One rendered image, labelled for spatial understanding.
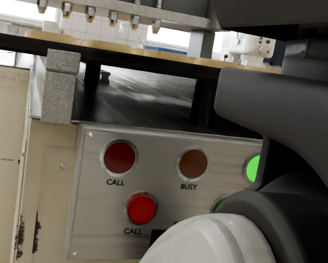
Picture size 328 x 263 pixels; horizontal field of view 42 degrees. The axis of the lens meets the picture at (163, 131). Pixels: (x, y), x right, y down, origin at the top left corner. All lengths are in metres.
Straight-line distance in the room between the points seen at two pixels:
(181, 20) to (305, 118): 1.07
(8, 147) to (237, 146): 0.79
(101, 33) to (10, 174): 3.43
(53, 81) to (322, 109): 0.29
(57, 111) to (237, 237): 0.26
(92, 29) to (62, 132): 4.05
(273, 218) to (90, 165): 0.27
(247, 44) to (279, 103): 4.08
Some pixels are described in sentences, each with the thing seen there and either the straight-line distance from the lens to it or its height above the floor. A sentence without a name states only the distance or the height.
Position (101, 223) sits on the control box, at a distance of 0.45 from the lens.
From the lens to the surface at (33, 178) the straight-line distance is 0.46.
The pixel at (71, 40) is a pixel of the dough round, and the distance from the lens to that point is 0.44.
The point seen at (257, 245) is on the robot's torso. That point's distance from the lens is 0.18.
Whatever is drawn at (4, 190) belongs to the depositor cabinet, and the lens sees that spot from 1.20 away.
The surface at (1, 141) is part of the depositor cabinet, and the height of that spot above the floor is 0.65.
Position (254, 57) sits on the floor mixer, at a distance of 4.35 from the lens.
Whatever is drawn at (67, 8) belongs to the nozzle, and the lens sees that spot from 1.18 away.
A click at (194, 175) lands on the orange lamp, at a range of 0.45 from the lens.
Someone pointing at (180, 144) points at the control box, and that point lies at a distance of 0.44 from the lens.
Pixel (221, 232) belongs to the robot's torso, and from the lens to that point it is 0.19.
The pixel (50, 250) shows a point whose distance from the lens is 0.49.
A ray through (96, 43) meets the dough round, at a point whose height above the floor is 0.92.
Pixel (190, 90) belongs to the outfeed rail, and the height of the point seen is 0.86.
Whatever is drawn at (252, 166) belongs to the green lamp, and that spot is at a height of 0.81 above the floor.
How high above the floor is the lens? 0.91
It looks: 10 degrees down
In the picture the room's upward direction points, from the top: 9 degrees clockwise
